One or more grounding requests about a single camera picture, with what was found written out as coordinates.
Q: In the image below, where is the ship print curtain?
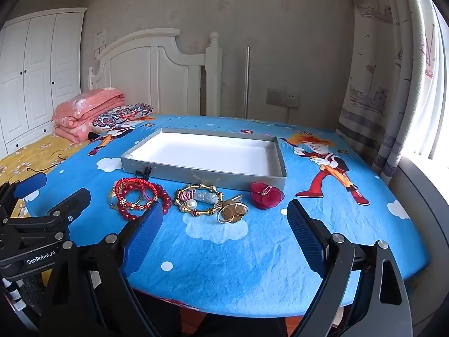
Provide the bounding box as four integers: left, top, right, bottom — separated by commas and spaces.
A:
335, 0, 447, 179

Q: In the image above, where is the white wardrobe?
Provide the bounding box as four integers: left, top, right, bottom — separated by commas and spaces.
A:
0, 7, 88, 155

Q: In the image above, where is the red cord bracelet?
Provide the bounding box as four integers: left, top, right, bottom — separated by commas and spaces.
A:
114, 177, 159, 208

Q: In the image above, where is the wall switch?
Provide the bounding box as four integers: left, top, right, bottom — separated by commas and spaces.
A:
266, 88, 283, 106

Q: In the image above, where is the grey cardboard tray box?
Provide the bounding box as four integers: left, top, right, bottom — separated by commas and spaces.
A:
121, 128, 288, 191

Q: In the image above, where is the patterned pillow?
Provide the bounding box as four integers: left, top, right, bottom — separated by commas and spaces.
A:
92, 103, 154, 131

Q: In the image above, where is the metal pole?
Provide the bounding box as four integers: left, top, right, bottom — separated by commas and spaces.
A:
244, 46, 251, 118

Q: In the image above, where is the jade pendant with pink cord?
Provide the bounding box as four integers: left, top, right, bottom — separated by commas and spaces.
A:
177, 188, 220, 206

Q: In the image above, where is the dark red bead bracelet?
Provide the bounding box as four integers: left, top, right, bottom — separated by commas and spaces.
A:
117, 183, 172, 222

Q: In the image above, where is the wall socket with plug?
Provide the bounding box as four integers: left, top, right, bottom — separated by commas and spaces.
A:
282, 91, 301, 108

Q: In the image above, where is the paper notice on wall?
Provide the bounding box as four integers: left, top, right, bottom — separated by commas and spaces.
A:
94, 28, 107, 58

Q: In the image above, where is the gold bamboo-shaped bangle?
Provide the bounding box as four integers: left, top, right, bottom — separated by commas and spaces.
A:
173, 183, 225, 217

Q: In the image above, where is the striped cable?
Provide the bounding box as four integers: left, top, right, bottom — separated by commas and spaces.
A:
0, 277, 26, 310

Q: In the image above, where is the white bed headboard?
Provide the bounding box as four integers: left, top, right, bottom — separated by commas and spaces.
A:
88, 30, 223, 116

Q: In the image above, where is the blue cartoon tablecloth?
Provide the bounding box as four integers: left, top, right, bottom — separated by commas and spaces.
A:
26, 114, 430, 318

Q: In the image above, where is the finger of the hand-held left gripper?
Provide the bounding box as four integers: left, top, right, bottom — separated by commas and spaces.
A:
45, 188, 92, 232
0, 173, 48, 218

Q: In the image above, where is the red flower hair clip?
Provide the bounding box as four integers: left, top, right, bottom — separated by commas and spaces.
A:
250, 182, 284, 210

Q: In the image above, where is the folded pink blanket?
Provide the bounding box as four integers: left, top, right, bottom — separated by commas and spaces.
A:
52, 88, 127, 144

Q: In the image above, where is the yellow floral bed sheet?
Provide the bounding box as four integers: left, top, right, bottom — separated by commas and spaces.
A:
0, 133, 92, 218

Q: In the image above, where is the gold ring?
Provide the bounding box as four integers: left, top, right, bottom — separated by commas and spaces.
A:
216, 195, 250, 224

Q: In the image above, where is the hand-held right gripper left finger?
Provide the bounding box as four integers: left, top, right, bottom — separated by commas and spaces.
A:
38, 202, 165, 337

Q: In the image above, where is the thin black cable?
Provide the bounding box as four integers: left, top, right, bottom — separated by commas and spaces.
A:
21, 147, 71, 175

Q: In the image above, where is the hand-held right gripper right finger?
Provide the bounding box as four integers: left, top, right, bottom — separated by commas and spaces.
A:
287, 198, 413, 337

